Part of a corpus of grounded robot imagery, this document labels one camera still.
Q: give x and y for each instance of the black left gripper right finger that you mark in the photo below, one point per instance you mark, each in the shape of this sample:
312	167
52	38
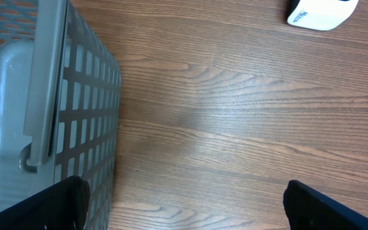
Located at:
306	208

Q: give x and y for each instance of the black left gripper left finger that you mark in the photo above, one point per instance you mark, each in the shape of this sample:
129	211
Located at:
61	206

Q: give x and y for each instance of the grey plastic basket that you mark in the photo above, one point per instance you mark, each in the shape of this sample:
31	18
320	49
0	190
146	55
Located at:
59	102

